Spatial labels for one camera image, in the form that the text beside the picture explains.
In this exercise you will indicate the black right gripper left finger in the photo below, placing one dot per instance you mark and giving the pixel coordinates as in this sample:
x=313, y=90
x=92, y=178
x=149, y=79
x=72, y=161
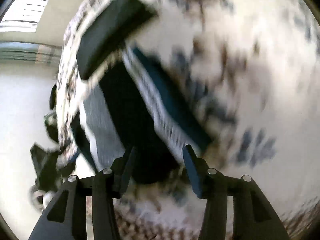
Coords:
x=65, y=215

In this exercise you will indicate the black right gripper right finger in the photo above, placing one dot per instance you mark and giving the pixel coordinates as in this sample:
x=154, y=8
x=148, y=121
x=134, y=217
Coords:
x=241, y=198

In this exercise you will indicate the black patterned striped sweater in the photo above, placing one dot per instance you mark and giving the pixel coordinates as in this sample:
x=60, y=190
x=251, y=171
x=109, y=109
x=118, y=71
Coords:
x=137, y=106

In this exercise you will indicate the dark bag beside bed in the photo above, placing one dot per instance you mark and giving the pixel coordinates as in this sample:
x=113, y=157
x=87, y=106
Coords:
x=49, y=173

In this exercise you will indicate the floral fleece bed blanket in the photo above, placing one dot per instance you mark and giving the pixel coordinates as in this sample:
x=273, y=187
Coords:
x=249, y=70

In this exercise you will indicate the folded black garment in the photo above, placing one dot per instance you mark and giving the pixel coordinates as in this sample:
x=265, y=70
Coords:
x=108, y=32

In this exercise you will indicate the window with bars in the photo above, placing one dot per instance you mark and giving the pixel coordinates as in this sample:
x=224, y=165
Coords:
x=23, y=16

